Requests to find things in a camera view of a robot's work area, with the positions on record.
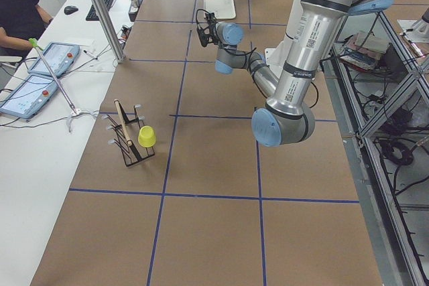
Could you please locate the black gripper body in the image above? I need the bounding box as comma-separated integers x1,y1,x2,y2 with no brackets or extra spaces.
196,13,221,47

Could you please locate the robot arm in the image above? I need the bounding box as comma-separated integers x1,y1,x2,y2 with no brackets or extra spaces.
197,0,393,147

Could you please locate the cream bear tray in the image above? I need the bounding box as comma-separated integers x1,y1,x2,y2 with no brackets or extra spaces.
203,0,236,20

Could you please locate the yellow cup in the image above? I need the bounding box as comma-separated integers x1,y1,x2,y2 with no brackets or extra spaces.
138,125,157,148

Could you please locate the black keyboard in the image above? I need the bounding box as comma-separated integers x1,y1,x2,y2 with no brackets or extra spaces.
85,0,118,21

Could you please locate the black computer mouse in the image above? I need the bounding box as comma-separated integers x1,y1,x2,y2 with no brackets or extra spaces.
64,5,78,15

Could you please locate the upper teach pendant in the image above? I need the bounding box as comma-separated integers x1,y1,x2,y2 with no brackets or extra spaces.
28,42,80,78

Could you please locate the teach pendant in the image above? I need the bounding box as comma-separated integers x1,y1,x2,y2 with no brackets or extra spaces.
1,74,58,119
28,42,80,78

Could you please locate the metal grabber stick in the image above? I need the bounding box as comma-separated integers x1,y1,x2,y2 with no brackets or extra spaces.
29,38,98,133

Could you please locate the stack of books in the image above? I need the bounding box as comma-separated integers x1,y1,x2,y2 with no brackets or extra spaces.
339,31,389,70

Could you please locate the person in black shirt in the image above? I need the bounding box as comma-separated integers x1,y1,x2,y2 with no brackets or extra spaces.
1,0,53,58

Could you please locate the lower teach pendant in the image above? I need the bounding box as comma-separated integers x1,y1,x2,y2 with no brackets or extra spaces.
1,74,58,119

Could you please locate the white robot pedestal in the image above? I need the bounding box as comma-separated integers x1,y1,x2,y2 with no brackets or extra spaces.
265,33,293,78

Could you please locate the black wire cup rack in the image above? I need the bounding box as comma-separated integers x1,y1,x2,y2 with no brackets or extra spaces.
102,98,156,167

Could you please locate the aluminium frame post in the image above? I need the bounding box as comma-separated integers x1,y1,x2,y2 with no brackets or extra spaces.
91,0,125,63

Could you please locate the aluminium frame rack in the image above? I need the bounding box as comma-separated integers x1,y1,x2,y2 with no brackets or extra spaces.
321,13,428,285

